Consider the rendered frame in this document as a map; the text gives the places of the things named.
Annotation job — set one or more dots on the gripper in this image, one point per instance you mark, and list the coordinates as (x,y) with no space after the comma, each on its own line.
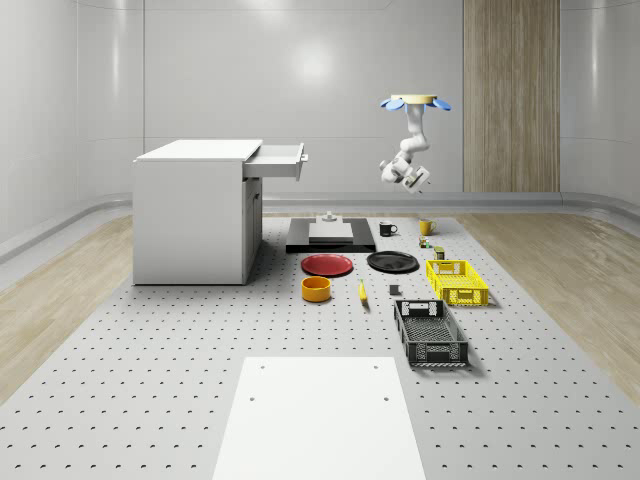
(417,179)

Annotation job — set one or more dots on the puzzle cube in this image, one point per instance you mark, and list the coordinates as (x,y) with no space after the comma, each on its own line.
(425,243)

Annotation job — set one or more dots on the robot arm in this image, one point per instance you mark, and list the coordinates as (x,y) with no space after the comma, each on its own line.
(415,135)

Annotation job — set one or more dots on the yellow mug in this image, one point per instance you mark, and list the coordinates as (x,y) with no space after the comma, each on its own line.
(426,228)

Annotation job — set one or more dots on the black mug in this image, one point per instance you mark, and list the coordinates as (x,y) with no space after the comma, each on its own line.
(386,229)

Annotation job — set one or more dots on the flat-sided can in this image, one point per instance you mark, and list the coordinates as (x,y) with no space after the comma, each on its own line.
(439,253)

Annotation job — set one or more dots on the drone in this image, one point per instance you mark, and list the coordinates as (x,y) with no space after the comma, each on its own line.
(413,98)

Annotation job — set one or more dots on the black plate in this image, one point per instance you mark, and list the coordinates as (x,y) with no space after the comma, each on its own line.
(393,262)

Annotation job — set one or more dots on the grey cube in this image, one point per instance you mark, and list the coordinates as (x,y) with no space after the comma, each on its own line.
(395,290)

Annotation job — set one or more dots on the red plate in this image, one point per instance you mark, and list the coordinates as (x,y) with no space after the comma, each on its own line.
(327,265)

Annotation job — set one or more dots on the yellow basket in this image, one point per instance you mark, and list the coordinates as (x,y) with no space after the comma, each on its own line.
(460,296)

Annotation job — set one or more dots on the banana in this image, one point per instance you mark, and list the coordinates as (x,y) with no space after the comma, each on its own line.
(362,292)

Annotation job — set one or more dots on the white drawer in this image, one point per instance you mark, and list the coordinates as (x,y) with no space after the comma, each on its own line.
(272,167)

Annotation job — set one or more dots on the yellow bowl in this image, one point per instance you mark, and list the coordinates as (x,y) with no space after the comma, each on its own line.
(316,292)

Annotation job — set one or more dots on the dark grey basket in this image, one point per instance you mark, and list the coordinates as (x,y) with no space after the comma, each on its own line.
(438,351)

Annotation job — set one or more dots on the white cabinet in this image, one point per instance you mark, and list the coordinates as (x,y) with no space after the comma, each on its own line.
(190,225)

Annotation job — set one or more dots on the white board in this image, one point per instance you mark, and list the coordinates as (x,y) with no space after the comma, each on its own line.
(320,425)

